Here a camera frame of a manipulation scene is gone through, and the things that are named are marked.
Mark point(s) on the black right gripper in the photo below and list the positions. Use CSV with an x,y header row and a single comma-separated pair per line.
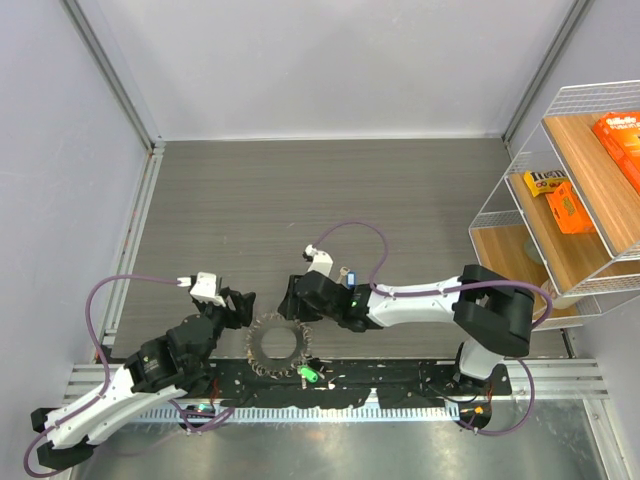
x,y
293,305

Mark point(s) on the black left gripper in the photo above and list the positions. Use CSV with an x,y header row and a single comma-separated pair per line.
x,y
243,303

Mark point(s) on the round steel keyring disc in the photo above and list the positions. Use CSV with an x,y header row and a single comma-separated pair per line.
x,y
277,347

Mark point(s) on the blue key tag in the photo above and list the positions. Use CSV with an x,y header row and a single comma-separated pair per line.
x,y
351,279

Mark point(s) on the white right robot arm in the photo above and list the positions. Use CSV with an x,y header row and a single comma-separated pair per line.
x,y
496,313

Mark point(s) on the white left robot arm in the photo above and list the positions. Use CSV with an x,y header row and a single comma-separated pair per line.
x,y
174,365

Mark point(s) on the green key tag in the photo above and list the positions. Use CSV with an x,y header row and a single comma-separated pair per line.
x,y
308,374

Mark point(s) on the yellow M&M's bag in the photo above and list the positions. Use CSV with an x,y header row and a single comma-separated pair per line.
x,y
544,182

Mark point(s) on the orange Reese's box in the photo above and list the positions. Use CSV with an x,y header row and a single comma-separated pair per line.
x,y
568,211

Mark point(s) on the orange Gillette box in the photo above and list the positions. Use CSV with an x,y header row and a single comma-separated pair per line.
x,y
618,133

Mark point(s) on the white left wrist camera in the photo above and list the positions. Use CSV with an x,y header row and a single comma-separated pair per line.
x,y
206,289

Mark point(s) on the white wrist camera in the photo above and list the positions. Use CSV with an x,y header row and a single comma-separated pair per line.
x,y
206,289
319,260

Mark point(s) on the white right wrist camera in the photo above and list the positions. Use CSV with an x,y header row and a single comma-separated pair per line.
x,y
319,260

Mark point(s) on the white slotted cable duct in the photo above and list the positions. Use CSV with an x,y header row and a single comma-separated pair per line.
x,y
369,412

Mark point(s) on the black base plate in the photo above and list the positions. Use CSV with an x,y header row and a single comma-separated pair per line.
x,y
344,383

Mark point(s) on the white wire shelf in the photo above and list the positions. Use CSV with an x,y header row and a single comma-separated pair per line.
x,y
515,234

